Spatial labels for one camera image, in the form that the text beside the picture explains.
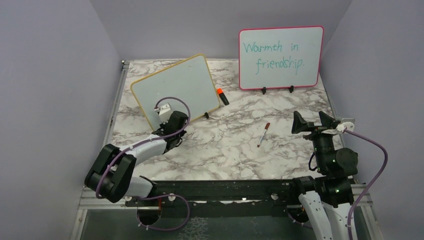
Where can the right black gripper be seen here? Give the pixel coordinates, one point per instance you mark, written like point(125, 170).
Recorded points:
point(299, 124)

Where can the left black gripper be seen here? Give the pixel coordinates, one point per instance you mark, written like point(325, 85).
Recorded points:
point(163, 125)

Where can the yellow framed whiteboard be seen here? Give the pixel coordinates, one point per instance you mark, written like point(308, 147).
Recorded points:
point(189, 80)

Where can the white marker with red cap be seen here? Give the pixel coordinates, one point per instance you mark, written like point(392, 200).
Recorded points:
point(263, 134)

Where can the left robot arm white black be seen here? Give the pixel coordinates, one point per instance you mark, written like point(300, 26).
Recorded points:
point(111, 175)

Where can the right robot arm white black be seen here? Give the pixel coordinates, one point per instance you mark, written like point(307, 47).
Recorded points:
point(327, 200)

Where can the pink framed whiteboard with writing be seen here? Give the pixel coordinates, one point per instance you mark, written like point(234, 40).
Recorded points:
point(279, 57)

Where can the pink board stand feet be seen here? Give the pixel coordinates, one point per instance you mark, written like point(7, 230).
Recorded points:
point(265, 89)

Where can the black orange eraser marker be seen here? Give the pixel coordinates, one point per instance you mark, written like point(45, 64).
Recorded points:
point(222, 96)

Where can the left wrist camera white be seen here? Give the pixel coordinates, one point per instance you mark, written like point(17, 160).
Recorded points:
point(164, 112)

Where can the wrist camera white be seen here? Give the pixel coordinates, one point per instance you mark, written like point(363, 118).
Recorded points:
point(164, 112)
point(346, 124)

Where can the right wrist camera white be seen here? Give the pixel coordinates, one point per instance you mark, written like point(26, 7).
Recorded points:
point(346, 124)

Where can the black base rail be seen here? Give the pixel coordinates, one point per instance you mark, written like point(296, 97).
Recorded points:
point(221, 199)

